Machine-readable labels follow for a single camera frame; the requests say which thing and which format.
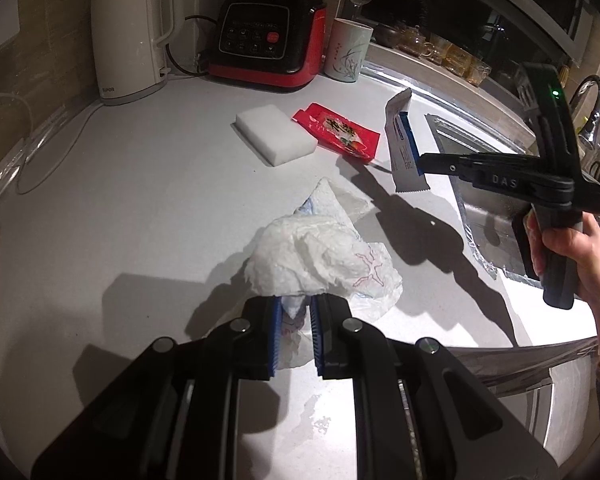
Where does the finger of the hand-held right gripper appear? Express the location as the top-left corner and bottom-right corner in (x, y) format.
(418, 152), (482, 182)

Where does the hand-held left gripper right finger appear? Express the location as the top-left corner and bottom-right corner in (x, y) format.
(307, 292), (561, 480)

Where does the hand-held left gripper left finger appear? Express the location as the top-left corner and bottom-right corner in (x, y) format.
(30, 296), (284, 480)

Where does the silver blue wrapper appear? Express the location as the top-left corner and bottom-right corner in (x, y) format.
(383, 87), (431, 195)

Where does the white plastic bag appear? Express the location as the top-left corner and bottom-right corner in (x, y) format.
(242, 177), (404, 369)

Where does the person's right hand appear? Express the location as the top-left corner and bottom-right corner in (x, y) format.
(526, 209), (600, 312)

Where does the steel faucet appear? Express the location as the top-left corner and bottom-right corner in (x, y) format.
(570, 75), (600, 147)

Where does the steel sink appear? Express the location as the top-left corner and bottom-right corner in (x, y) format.
(424, 112), (572, 289)

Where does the glass tea set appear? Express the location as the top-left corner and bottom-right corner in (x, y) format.
(375, 21), (494, 87)

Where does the red snack wrapper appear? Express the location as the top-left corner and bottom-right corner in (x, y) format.
(291, 102), (381, 164)

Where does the white patterned cup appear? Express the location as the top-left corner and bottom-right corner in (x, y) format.
(322, 17), (375, 84)

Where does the white sponge block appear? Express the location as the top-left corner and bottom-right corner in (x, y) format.
(235, 107), (319, 167)

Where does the grey plastic bag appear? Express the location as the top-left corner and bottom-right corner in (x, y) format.
(449, 336), (600, 389)

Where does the black red blender base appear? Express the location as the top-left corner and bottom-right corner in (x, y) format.
(207, 0), (329, 94)

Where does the white electric kettle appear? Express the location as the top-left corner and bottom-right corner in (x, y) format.
(90, 0), (174, 107)

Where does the white power cable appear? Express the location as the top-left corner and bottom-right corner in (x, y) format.
(0, 91), (102, 196)

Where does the black power cable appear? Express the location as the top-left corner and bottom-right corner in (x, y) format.
(165, 14), (219, 79)

